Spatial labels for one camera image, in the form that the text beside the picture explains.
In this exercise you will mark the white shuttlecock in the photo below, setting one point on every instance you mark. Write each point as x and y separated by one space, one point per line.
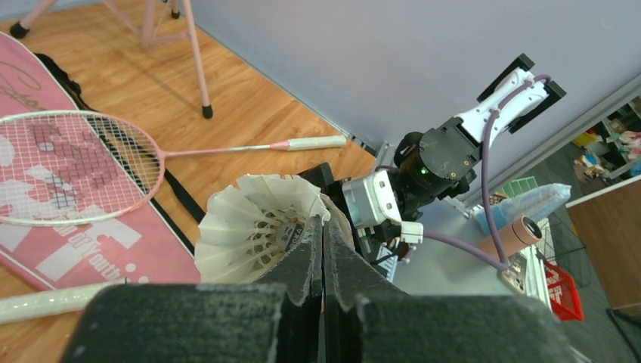
250 225

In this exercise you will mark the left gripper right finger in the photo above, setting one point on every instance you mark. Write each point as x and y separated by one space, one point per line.
367 319

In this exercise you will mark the pink racket bag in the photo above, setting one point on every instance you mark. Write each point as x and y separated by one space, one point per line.
143 246

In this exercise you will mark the background clutter shelf items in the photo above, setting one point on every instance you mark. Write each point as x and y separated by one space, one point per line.
603 231

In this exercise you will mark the pink racket far left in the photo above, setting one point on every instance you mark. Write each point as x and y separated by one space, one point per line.
51 302

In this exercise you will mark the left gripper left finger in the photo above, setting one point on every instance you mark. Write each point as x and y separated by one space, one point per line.
274 319

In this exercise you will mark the pink racket on bag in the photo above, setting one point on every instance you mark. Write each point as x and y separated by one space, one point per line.
74 167

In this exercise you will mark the black shuttlecock tube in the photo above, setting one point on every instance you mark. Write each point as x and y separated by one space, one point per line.
332 196

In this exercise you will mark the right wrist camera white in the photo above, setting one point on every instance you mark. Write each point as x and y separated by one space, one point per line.
373 209

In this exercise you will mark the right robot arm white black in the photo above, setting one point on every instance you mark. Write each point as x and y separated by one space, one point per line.
440 162

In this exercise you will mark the pink music stand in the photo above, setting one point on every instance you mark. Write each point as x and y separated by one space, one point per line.
146 33

